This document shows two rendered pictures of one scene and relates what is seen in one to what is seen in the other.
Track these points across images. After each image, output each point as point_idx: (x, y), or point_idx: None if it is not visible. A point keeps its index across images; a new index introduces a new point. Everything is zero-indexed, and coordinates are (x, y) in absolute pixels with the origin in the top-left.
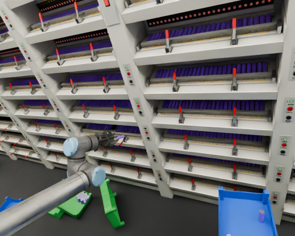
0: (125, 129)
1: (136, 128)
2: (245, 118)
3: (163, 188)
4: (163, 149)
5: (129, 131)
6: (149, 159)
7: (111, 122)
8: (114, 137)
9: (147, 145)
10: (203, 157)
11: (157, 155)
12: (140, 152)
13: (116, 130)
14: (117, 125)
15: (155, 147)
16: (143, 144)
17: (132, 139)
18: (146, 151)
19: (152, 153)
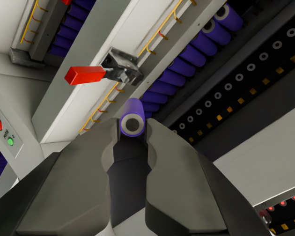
0: (179, 70)
1: (144, 110)
2: None
3: None
4: (10, 180)
5: (152, 86)
6: (9, 39)
7: (265, 166)
8: (144, 123)
9: (37, 157)
10: (1, 162)
11: None
12: (52, 17)
13: (214, 14)
14: (239, 23)
15: (21, 173)
16: (47, 137)
17: (99, 94)
18: (52, 40)
19: (5, 129)
